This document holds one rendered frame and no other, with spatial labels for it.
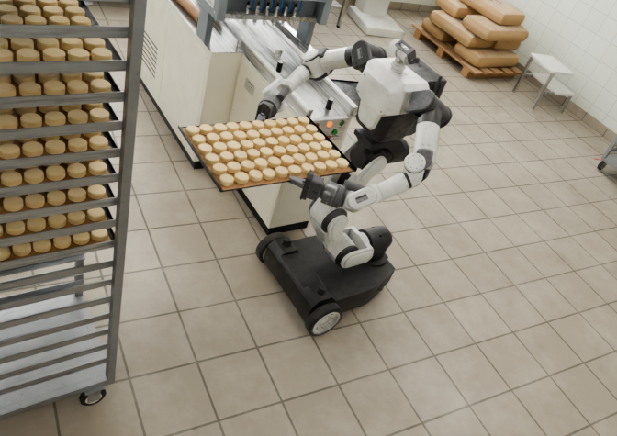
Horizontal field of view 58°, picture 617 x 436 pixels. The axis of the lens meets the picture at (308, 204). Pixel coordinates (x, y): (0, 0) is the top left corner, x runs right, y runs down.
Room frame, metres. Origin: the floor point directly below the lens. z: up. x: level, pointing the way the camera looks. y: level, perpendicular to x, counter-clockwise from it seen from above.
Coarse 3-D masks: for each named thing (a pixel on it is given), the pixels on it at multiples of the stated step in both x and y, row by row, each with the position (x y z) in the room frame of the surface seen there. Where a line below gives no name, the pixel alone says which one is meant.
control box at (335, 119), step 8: (320, 120) 2.53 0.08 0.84; (328, 120) 2.56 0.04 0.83; (336, 120) 2.60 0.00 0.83; (344, 120) 2.63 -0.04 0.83; (320, 128) 2.54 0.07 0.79; (328, 128) 2.57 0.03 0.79; (336, 128) 2.61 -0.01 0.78; (344, 128) 2.64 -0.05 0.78; (328, 136) 2.58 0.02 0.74; (336, 136) 2.62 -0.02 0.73
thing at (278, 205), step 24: (240, 72) 2.97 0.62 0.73; (288, 72) 2.94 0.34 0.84; (240, 96) 2.93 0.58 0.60; (312, 96) 2.75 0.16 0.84; (240, 120) 2.89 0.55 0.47; (336, 144) 2.67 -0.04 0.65; (240, 192) 2.81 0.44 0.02; (264, 192) 2.57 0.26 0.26; (288, 192) 2.52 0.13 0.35; (264, 216) 2.52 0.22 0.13; (288, 216) 2.56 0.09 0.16
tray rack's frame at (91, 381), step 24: (0, 312) 1.36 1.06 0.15; (24, 312) 1.40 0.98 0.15; (72, 312) 1.47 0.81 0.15; (0, 336) 1.26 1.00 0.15; (48, 336) 1.33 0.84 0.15; (72, 336) 1.36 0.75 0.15; (24, 360) 1.19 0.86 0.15; (72, 360) 1.26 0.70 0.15; (0, 384) 1.07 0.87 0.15; (48, 384) 1.13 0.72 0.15; (72, 384) 1.16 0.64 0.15; (96, 384) 1.20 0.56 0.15; (0, 408) 0.99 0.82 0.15; (24, 408) 1.02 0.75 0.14
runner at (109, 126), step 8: (120, 120) 1.25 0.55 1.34; (24, 128) 1.08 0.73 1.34; (32, 128) 1.09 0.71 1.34; (40, 128) 1.11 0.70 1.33; (48, 128) 1.12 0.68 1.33; (56, 128) 1.13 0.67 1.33; (64, 128) 1.15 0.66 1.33; (72, 128) 1.16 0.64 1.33; (80, 128) 1.17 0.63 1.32; (88, 128) 1.19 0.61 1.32; (96, 128) 1.20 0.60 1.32; (104, 128) 1.22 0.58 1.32; (112, 128) 1.23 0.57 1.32; (120, 128) 1.25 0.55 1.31; (0, 136) 1.04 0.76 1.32; (8, 136) 1.06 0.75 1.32; (16, 136) 1.07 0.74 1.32; (24, 136) 1.08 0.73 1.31; (32, 136) 1.09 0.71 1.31; (40, 136) 1.11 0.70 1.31; (48, 136) 1.12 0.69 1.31
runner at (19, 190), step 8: (96, 176) 1.21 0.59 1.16; (104, 176) 1.22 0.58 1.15; (112, 176) 1.24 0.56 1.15; (32, 184) 1.09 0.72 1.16; (40, 184) 1.10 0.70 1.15; (48, 184) 1.12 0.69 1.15; (56, 184) 1.13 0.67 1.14; (64, 184) 1.15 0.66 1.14; (72, 184) 1.16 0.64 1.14; (80, 184) 1.17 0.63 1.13; (88, 184) 1.19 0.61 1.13; (0, 192) 1.04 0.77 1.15; (8, 192) 1.05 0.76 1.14; (16, 192) 1.06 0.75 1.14; (24, 192) 1.08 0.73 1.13; (32, 192) 1.09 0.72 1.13; (40, 192) 1.10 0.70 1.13
